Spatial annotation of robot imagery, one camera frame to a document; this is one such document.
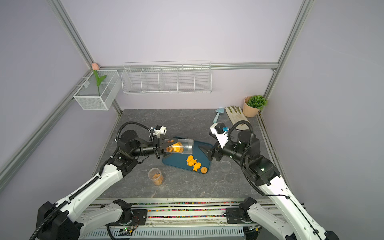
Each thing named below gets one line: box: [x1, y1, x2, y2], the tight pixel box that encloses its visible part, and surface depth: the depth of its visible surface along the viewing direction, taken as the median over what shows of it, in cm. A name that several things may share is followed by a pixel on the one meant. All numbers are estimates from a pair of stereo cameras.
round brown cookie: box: [200, 166, 208, 174], surface depth 91 cm
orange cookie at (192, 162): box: [188, 159, 197, 167], surface depth 93 cm
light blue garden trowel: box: [213, 107, 225, 124], surface depth 121 cm
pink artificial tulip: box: [91, 62, 107, 97], surface depth 92 cm
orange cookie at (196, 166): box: [192, 162, 201, 172], surface depth 91 cm
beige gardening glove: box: [225, 105, 250, 131], surface depth 122 cm
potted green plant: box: [242, 95, 267, 117], surface depth 110 cm
